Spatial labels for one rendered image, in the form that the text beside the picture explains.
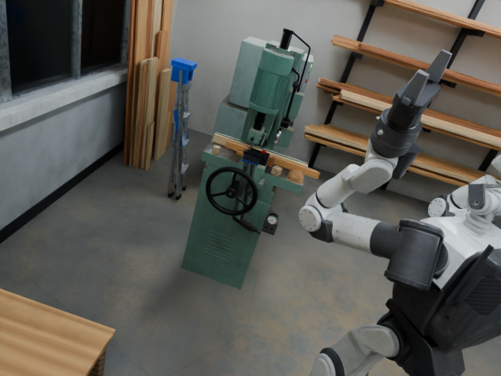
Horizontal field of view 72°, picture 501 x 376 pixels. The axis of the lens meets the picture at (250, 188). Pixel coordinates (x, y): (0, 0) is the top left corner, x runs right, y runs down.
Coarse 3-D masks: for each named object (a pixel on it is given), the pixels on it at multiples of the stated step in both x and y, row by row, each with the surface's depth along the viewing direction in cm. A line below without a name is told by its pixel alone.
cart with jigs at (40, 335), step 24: (0, 312) 126; (24, 312) 128; (48, 312) 131; (0, 336) 119; (24, 336) 121; (48, 336) 123; (72, 336) 125; (96, 336) 128; (0, 360) 112; (24, 360) 114; (48, 360) 116; (72, 360) 118; (96, 360) 122
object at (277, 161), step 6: (228, 144) 211; (234, 144) 210; (234, 150) 212; (276, 162) 209; (282, 162) 209; (288, 162) 208; (288, 168) 209; (294, 168) 208; (300, 168) 208; (306, 168) 208; (306, 174) 208; (312, 174) 208; (318, 174) 207
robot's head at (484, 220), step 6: (492, 192) 87; (498, 192) 88; (498, 198) 86; (498, 204) 85; (492, 210) 86; (498, 210) 87; (468, 216) 90; (474, 216) 89; (480, 216) 89; (486, 216) 88; (492, 216) 89; (480, 222) 88; (486, 222) 88
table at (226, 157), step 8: (216, 144) 213; (208, 152) 200; (224, 152) 206; (232, 152) 208; (208, 160) 201; (216, 160) 200; (224, 160) 199; (232, 160) 199; (272, 168) 205; (232, 176) 192; (264, 176) 198; (272, 176) 197; (280, 176) 198; (256, 184) 190; (272, 184) 199; (280, 184) 198; (288, 184) 197; (296, 184) 196; (296, 192) 198
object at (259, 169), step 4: (240, 160) 187; (240, 164) 187; (248, 164) 186; (240, 168) 188; (248, 168) 187; (256, 168) 186; (260, 168) 186; (264, 168) 187; (248, 172) 188; (256, 172) 187; (260, 172) 187; (240, 176) 190; (256, 176) 188; (260, 176) 188; (256, 180) 189; (260, 180) 190
